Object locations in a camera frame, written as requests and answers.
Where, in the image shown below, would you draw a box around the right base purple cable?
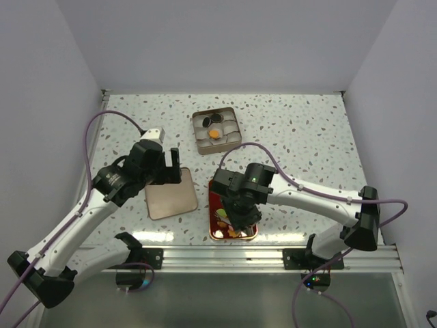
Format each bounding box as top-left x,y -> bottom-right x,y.
292,249 -> 354,328

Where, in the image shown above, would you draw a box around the right black base bracket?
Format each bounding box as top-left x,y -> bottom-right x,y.
282,248 -> 328,271

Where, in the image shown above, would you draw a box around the metal tongs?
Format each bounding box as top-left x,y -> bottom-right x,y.
214,211 -> 235,231

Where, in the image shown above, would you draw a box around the gold tin lid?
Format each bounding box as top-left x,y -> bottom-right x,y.
145,167 -> 198,220

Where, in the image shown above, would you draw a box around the aluminium frame rail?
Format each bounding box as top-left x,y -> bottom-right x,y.
144,245 -> 404,273

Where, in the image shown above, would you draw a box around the red rectangular tray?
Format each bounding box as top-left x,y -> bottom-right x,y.
208,180 -> 258,241

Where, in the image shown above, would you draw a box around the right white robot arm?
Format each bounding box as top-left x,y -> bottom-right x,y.
210,163 -> 380,269

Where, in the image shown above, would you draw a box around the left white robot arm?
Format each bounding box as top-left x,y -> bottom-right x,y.
8,139 -> 182,308

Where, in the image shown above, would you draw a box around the black base bracket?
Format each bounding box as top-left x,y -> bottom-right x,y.
139,248 -> 164,270
282,248 -> 328,271

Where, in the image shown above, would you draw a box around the orange flower cookie bottom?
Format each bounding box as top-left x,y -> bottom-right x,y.
228,230 -> 240,238

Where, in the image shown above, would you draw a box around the black sandwich cookie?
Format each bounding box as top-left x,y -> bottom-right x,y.
210,113 -> 223,123
202,117 -> 212,128

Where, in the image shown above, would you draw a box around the left black base bracket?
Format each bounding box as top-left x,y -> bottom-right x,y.
139,248 -> 164,270

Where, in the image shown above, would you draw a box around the gold cookie tin box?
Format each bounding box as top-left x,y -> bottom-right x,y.
192,107 -> 242,155

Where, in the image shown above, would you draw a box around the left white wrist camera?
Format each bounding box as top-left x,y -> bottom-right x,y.
141,127 -> 165,145

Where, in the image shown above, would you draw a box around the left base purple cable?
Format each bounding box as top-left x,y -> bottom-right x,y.
115,261 -> 156,294

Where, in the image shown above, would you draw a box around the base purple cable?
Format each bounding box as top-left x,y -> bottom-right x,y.
292,249 -> 354,328
115,261 -> 156,294

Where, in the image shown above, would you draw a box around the green round cookie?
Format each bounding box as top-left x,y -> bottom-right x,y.
216,208 -> 227,219

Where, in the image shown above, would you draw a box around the orange round cookie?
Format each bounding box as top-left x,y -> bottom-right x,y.
208,129 -> 222,139

